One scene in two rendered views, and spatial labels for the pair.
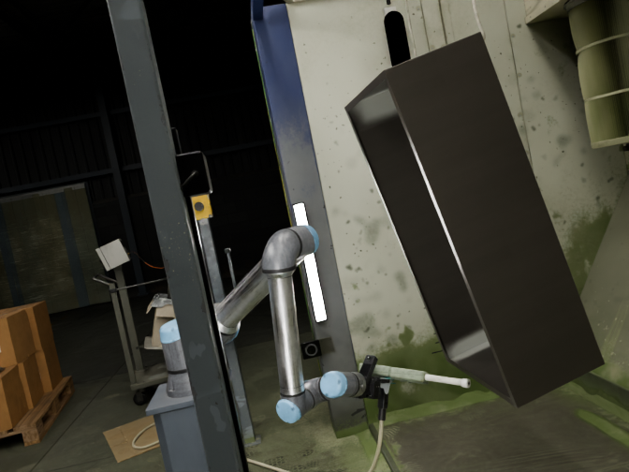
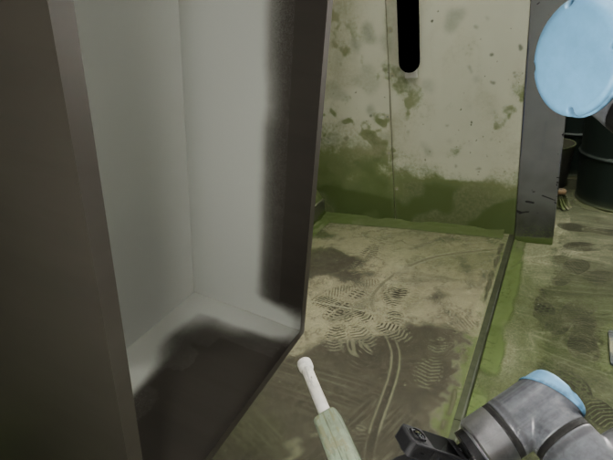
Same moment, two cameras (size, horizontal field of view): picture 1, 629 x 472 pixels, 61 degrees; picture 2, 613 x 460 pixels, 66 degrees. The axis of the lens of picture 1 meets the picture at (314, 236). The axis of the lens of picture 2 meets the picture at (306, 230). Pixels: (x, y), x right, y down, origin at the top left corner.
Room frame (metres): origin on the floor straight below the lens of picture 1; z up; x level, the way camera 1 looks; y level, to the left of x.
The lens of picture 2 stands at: (2.56, 0.09, 1.20)
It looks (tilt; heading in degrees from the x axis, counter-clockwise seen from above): 24 degrees down; 216
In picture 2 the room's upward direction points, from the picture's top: 7 degrees counter-clockwise
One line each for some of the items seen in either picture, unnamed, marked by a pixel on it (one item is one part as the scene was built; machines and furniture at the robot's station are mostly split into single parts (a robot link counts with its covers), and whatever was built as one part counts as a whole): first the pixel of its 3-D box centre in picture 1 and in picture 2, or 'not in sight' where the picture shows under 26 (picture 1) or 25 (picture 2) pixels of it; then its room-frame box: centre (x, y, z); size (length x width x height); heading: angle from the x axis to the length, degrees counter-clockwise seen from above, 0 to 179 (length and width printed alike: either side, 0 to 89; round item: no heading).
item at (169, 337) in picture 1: (182, 341); not in sight; (2.10, 0.59, 0.83); 0.17 x 0.15 x 0.18; 146
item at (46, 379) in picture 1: (35, 368); not in sight; (4.57, 2.57, 0.33); 0.38 x 0.29 x 0.36; 13
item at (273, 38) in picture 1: (310, 226); not in sight; (2.90, 0.01, 1.14); 0.18 x 0.18 x 2.29; 6
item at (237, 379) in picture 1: (221, 302); not in sight; (2.99, 0.58, 0.82); 0.06 x 0.06 x 1.64; 6
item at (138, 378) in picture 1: (153, 313); not in sight; (4.30, 1.40, 0.64); 0.73 x 0.50 x 1.27; 106
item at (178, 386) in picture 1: (188, 376); not in sight; (2.10, 0.59, 0.69); 0.19 x 0.19 x 0.10
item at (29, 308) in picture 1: (25, 328); not in sight; (4.55, 2.56, 0.69); 0.38 x 0.29 x 0.36; 11
